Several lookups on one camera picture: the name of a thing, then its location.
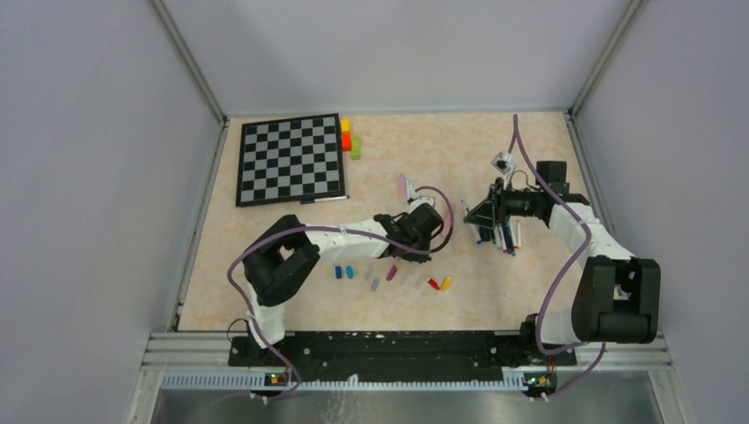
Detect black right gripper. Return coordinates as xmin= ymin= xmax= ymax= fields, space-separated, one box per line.
xmin=465 ymin=178 xmax=542 ymax=229

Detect magenta pen cap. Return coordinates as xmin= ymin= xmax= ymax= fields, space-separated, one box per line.
xmin=386 ymin=265 xmax=397 ymax=281

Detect black white pen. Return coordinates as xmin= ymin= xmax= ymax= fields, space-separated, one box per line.
xmin=406 ymin=178 xmax=414 ymax=200

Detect yellow pen cap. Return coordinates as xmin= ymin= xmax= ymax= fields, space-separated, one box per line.
xmin=440 ymin=277 xmax=451 ymax=292

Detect pink highlighter marker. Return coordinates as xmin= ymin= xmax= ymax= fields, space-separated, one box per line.
xmin=441 ymin=204 xmax=455 ymax=238

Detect blue capped whiteboard pen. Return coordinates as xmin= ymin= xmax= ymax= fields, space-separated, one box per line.
xmin=300 ymin=195 xmax=350 ymax=205

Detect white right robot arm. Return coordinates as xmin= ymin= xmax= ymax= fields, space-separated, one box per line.
xmin=464 ymin=153 xmax=661 ymax=364

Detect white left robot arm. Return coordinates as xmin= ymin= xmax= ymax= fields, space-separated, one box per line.
xmin=241 ymin=202 xmax=444 ymax=365

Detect green toy block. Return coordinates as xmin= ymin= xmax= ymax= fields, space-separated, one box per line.
xmin=351 ymin=136 xmax=361 ymax=160

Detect orange toy block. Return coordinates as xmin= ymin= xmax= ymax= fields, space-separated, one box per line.
xmin=341 ymin=132 xmax=352 ymax=152

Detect black and grey chessboard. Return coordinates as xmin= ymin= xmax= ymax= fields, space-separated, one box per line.
xmin=235 ymin=113 xmax=346 ymax=208

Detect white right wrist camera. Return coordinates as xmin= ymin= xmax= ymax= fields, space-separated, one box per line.
xmin=491 ymin=151 xmax=518 ymax=186

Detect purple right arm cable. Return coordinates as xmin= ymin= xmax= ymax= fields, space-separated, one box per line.
xmin=506 ymin=113 xmax=608 ymax=403

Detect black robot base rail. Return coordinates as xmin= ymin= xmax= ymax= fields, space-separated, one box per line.
xmin=228 ymin=330 xmax=549 ymax=382

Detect grey slotted cable duct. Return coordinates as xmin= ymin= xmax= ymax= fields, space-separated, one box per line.
xmin=161 ymin=371 xmax=527 ymax=391

